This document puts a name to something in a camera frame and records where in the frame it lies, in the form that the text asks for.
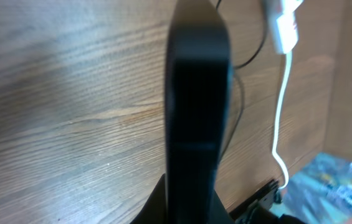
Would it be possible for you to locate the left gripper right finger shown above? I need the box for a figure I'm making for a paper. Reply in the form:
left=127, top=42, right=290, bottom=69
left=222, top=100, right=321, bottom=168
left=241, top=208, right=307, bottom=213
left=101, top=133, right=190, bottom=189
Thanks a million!
left=212, top=192, right=235, bottom=224

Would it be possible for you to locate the white power strip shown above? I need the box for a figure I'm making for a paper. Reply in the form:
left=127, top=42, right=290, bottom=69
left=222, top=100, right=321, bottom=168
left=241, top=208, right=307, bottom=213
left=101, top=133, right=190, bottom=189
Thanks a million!
left=264, top=0, right=303, bottom=54

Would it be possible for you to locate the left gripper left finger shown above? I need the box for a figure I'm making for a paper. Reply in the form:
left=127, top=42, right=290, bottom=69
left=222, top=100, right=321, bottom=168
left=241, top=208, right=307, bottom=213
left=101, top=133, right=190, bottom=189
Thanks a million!
left=131, top=174, right=167, bottom=224

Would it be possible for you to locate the Samsung Galaxy smartphone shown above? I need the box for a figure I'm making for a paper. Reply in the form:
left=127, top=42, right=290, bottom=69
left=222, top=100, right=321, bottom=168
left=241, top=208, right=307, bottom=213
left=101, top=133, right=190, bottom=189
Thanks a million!
left=164, top=0, right=232, bottom=223

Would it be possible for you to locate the white power strip cord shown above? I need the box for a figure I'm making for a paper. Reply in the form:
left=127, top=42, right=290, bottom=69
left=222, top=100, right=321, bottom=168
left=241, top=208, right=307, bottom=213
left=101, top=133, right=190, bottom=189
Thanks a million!
left=271, top=51, right=293, bottom=190

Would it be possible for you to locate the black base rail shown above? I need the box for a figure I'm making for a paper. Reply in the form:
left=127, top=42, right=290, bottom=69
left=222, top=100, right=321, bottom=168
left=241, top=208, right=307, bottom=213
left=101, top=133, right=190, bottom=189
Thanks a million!
left=229, top=179, right=282, bottom=223

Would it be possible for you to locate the black USB charging cable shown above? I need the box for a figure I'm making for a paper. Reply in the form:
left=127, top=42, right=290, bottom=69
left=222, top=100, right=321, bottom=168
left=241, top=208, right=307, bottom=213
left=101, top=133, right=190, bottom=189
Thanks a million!
left=215, top=0, right=269, bottom=162

